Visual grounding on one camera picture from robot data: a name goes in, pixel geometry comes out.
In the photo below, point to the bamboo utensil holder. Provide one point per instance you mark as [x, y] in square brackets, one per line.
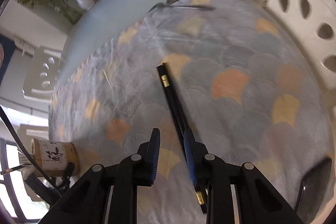
[52, 155]

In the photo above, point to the grey fan-patterned table mat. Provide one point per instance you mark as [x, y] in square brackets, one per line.
[236, 113]

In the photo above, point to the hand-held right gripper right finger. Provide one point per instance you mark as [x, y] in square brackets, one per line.
[189, 158]

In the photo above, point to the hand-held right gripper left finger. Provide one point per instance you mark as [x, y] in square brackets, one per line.
[156, 155]

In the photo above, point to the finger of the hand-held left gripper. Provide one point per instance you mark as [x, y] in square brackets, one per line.
[68, 170]

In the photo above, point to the white vase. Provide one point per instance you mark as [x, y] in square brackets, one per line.
[84, 1]

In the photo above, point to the dark blue wall hanging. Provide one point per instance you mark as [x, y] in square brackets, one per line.
[4, 66]

